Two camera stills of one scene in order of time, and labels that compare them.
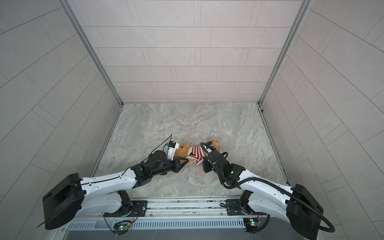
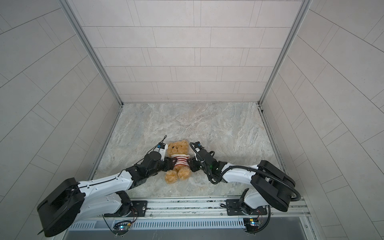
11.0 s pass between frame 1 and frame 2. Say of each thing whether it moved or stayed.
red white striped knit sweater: moved
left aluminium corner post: stayed
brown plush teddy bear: moved
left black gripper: stayed
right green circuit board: stayed
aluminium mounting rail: stayed
